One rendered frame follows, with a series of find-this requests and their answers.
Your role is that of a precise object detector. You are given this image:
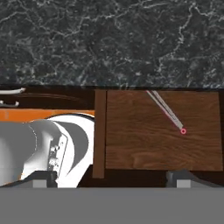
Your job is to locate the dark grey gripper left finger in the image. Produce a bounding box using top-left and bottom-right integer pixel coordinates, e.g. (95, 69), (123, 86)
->
(10, 170), (60, 189)

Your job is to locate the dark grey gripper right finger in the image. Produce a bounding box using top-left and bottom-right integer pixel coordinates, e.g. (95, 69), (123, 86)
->
(165, 169), (223, 189)

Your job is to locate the white rounded machine body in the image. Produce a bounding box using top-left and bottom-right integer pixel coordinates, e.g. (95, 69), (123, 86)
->
(0, 113), (96, 188)

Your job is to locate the dark wooden cabinet front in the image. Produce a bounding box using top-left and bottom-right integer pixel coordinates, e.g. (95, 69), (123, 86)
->
(0, 85), (96, 111)

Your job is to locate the silver drawer handle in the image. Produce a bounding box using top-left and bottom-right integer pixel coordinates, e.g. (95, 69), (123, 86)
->
(0, 87), (27, 95)
(0, 100), (20, 108)

